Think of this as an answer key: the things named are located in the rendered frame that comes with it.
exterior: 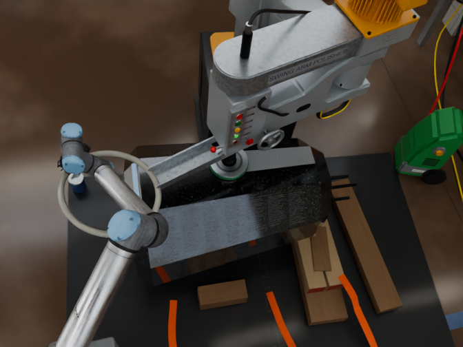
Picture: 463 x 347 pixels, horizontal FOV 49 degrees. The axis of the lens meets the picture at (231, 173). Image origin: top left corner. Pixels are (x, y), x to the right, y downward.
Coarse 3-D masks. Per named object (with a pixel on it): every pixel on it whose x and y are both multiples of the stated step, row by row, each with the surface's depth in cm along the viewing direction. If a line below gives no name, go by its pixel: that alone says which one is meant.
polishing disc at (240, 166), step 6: (216, 150) 283; (222, 150) 283; (240, 150) 284; (240, 156) 282; (246, 156) 283; (216, 162) 279; (240, 162) 280; (246, 162) 281; (216, 168) 277; (222, 168) 278; (228, 168) 278; (234, 168) 278; (240, 168) 279; (246, 168) 279; (222, 174) 276; (228, 174) 276; (234, 174) 276; (240, 174) 277
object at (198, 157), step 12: (204, 144) 263; (180, 156) 261; (192, 156) 263; (204, 156) 262; (216, 156) 257; (156, 168) 259; (168, 168) 260; (180, 168) 260; (192, 168) 255; (204, 168) 260; (168, 180) 253
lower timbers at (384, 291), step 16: (336, 192) 361; (352, 192) 362; (336, 208) 359; (352, 208) 356; (352, 224) 350; (352, 240) 344; (368, 240) 345; (368, 256) 339; (368, 272) 334; (384, 272) 335; (304, 288) 324; (368, 288) 333; (384, 288) 329; (304, 304) 327; (320, 304) 320; (336, 304) 320; (384, 304) 324; (400, 304) 325; (320, 320) 315; (336, 320) 319
